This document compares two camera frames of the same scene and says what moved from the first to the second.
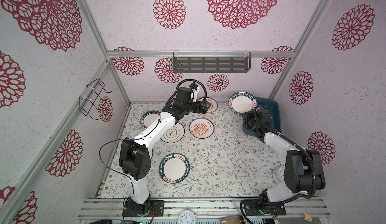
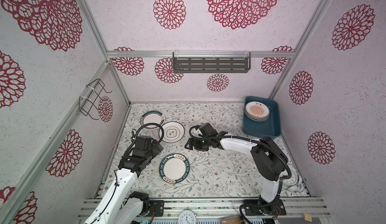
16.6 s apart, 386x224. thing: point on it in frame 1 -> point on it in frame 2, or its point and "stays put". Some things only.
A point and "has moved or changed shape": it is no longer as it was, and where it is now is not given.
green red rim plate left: x=149 y=118 stays put
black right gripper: x=250 y=114 -> x=195 y=146
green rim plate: x=174 y=168 stays put
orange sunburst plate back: x=213 y=106 has moved or changed shape
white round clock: x=187 y=217 stays put
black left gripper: x=199 y=109 -> x=155 y=149
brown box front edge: x=231 y=220 stays put
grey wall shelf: x=211 y=62 stays put
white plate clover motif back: x=175 y=134 stays put
